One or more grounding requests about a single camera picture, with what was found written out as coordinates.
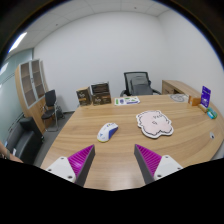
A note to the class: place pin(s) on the small teal object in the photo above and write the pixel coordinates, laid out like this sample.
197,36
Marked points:
212,114

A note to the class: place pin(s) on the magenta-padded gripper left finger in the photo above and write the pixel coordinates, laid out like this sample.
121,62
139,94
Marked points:
63,166

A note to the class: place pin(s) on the black visitor chair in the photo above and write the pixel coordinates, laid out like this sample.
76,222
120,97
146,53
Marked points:
50,100

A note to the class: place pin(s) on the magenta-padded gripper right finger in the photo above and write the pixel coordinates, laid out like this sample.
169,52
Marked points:
166,165

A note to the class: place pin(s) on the grey backpack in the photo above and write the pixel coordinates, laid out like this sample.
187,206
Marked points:
141,86

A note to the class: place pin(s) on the black armchair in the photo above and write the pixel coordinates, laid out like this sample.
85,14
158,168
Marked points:
23,140

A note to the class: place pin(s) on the wooden side desk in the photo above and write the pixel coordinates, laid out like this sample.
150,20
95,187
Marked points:
178,86

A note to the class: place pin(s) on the white blue yellow computer mouse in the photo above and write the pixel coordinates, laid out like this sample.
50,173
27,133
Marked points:
107,132

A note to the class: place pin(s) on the white sticker sheet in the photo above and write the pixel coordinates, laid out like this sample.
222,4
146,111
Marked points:
127,100

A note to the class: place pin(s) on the wooden shelf unit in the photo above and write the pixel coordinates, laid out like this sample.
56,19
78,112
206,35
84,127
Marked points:
28,90

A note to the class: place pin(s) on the tall brown cardboard box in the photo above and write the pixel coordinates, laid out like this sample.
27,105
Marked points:
83,96

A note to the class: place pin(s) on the small white tag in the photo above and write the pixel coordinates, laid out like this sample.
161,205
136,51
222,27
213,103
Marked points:
212,135

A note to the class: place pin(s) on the black cardboard box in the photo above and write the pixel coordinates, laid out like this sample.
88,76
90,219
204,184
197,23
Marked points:
100,88

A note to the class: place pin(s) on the pink pig-shaped mouse pad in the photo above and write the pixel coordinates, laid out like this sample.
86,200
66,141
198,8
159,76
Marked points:
155,123

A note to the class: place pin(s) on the black mesh office chair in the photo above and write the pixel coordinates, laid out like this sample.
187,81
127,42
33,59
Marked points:
128,80

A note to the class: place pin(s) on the small wooden box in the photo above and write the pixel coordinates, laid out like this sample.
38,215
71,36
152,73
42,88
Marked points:
194,100

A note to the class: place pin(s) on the long ceiling light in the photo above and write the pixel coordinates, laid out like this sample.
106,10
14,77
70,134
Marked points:
17,42

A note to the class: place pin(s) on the round grey pad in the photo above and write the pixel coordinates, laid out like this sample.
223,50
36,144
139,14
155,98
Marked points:
179,97

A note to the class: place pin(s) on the person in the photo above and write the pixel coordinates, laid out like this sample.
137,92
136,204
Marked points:
8,155

